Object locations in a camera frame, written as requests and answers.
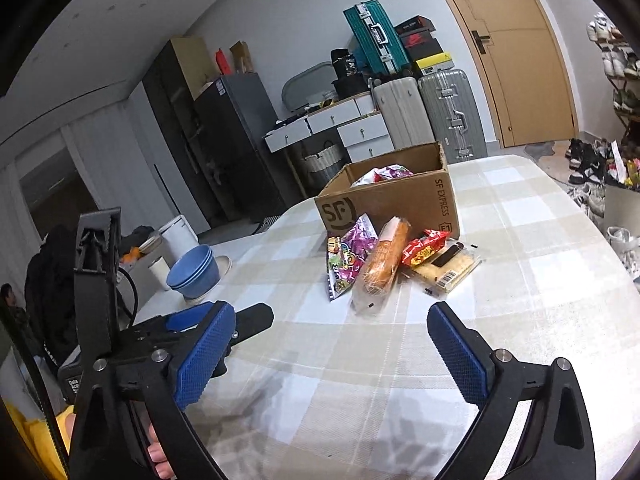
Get wooden door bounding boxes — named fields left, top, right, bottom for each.
left=422, top=0, right=576, bottom=150

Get person's yellow clothing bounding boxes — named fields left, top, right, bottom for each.
left=20, top=404, right=76, bottom=480

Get dark grey refrigerator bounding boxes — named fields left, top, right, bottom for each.
left=192, top=72, right=291, bottom=228

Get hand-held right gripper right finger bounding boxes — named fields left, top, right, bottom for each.
left=426, top=302, right=597, bottom=480

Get person's left hand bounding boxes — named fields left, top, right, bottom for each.
left=146, top=426, right=177, bottom=480

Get teal suitcase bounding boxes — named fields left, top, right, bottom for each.
left=343, top=2, right=407, bottom=78

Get purple cartoon candy packet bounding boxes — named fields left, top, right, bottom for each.
left=326, top=213, right=379, bottom=303

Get cluster of sneakers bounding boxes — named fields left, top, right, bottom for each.
left=565, top=137, right=640, bottom=281

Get black bag white print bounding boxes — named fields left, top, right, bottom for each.
left=331, top=48, right=361, bottom=81

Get beige suitcase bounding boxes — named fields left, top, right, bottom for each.
left=372, top=77, right=435, bottom=153

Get pale cracker packet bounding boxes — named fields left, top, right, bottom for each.
left=410, top=241, right=483, bottom=297

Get white trash bin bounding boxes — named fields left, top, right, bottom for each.
left=602, top=182, right=640, bottom=221

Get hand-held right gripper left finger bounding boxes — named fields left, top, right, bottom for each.
left=69, top=301, right=237, bottom=480

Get black wardrobe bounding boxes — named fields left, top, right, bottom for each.
left=142, top=36, right=218, bottom=231

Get shoe rack with shoes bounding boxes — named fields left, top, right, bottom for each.
left=587, top=12, right=640, bottom=111

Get black backpack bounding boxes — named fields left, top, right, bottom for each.
left=24, top=224, right=83, bottom=368

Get brown cardboard box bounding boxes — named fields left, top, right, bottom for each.
left=315, top=141, right=461, bottom=241

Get stacked blue bowls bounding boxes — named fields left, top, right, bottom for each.
left=166, top=245, right=217, bottom=288

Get wooden shoe rack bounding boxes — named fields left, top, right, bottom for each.
left=612, top=10, right=640, bottom=136

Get pile of wrappers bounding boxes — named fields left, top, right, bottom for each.
left=605, top=140, right=640, bottom=188

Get silver suitcase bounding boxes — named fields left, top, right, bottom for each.
left=417, top=69, right=488, bottom=163

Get black storage basket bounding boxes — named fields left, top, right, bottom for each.
left=332, top=76, right=371, bottom=98

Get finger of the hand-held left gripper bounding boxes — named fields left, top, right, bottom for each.
left=212, top=304, right=275, bottom=377
left=120, top=304, right=221, bottom=356

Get blue bowl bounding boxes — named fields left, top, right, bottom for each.
left=169, top=260, right=220, bottom=293
left=175, top=270, right=221, bottom=300

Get black cable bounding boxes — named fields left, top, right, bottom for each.
left=0, top=302, right=68, bottom=480

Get woven laundry basket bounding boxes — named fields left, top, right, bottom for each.
left=299, top=140, right=346, bottom=186

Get white cup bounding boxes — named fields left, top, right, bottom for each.
left=149, top=256, right=172, bottom=291

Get black upright frame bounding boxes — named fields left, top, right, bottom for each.
left=74, top=207, right=122, bottom=363

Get oval mirror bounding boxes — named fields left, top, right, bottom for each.
left=281, top=61, right=336, bottom=108

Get bread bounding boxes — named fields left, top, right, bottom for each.
left=350, top=216, right=412, bottom=315

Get white lidded canister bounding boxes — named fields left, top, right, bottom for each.
left=159, top=215, right=197, bottom=261

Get red yellow snack packet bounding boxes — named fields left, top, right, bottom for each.
left=401, top=230, right=451, bottom=267

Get brown paper bag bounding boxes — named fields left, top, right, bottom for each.
left=229, top=41, right=253, bottom=75

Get white drawer dresser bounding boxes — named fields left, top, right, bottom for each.
left=264, top=94, right=396, bottom=201

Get grey door mat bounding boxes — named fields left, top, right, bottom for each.
left=525, top=140, right=571, bottom=160

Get beige plate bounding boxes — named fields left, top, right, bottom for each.
left=185, top=255, right=233, bottom=303

